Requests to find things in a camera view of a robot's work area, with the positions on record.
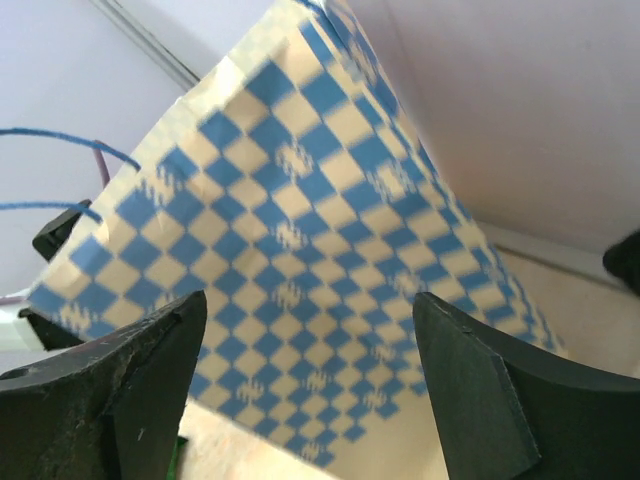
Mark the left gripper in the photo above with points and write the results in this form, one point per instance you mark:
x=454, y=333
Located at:
x=55, y=233

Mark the black floral pillow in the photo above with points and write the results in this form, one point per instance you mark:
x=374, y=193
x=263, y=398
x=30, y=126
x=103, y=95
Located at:
x=622, y=261

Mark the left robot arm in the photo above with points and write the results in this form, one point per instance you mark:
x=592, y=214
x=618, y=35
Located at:
x=51, y=335

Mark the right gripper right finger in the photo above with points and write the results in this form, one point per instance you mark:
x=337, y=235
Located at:
x=505, y=409

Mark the green lemon candy bag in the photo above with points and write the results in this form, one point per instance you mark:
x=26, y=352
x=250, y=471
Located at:
x=173, y=470

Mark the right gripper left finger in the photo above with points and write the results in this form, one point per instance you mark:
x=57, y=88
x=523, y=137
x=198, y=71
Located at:
x=108, y=408

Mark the checkered paper bag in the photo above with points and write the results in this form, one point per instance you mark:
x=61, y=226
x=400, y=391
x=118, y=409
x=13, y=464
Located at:
x=291, y=188

